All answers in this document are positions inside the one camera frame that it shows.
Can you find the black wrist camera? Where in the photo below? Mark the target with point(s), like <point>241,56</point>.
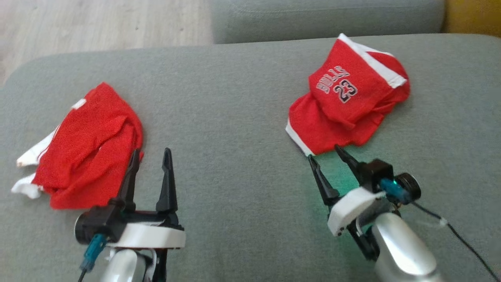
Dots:
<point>94,225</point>
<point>377,172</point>

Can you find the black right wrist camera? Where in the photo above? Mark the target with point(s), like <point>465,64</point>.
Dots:
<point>377,172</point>

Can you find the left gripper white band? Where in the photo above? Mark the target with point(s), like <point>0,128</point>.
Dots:
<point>148,237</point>

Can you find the red shorts with white stripes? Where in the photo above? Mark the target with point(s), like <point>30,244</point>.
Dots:
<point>344,113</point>

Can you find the red jersey with white sleeves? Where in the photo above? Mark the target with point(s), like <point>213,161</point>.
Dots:
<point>86,149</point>

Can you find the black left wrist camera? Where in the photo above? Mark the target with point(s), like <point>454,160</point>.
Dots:
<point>94,225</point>

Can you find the large grey sofa seat cushion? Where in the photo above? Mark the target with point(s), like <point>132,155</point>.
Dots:
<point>235,117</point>

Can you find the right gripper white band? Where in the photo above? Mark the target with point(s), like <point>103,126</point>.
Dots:
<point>350,209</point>

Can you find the large yellow sofa backrest cushion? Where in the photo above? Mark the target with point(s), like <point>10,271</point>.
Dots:
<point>473,15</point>

